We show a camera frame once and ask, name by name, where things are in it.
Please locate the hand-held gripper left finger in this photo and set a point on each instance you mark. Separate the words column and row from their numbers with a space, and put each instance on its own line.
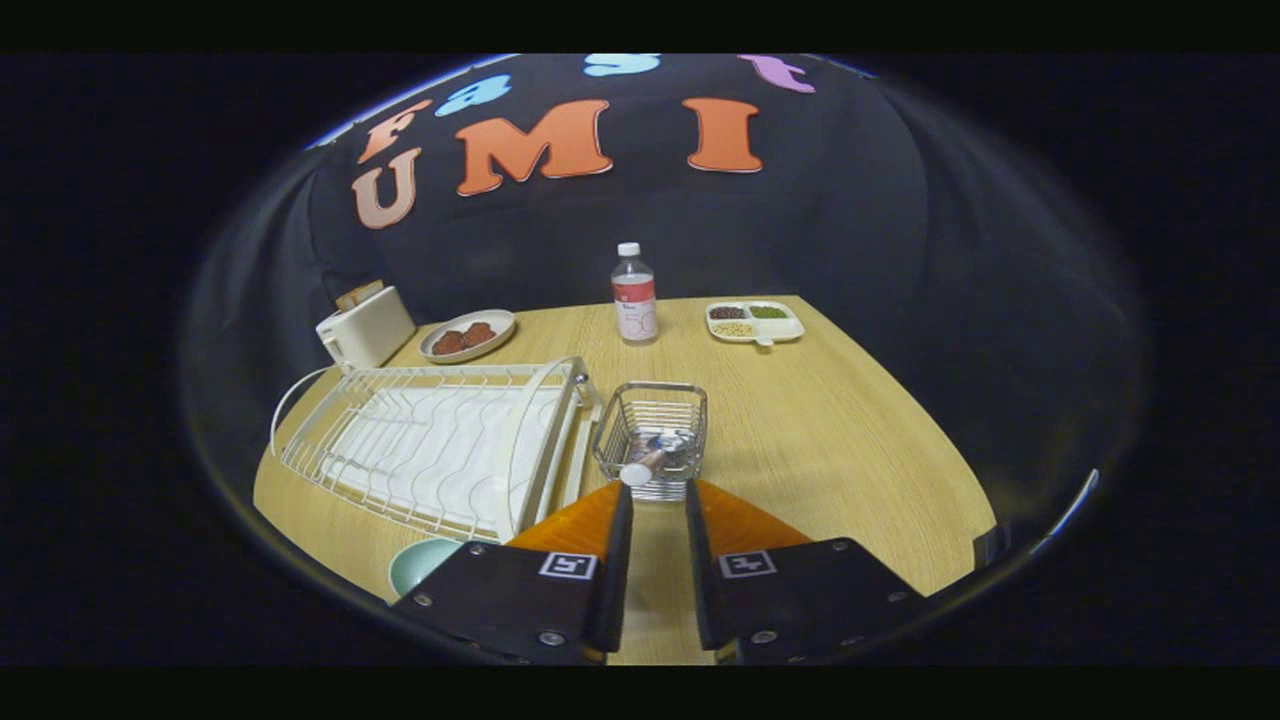
column 615, row 580

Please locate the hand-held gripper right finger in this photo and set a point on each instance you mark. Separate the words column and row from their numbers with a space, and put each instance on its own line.
column 703, row 590

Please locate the pale green plate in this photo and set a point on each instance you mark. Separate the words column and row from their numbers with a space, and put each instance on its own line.
column 420, row 565

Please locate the beige oval plate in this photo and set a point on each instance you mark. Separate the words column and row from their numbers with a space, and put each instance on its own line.
column 500, row 320

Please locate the white divided tray with beans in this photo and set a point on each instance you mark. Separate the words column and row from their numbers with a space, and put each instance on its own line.
column 785, row 328

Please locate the clear bottle with red label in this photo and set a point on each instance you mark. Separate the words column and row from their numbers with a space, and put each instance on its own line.
column 634, row 300

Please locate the brown meat piece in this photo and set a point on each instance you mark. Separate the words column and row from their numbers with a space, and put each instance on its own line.
column 448, row 343
column 478, row 334

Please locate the black table clamp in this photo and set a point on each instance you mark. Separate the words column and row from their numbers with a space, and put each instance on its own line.
column 988, row 547

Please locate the cream toaster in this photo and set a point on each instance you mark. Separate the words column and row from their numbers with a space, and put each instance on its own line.
column 370, row 330

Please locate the toast slice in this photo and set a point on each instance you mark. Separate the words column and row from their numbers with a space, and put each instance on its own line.
column 358, row 294

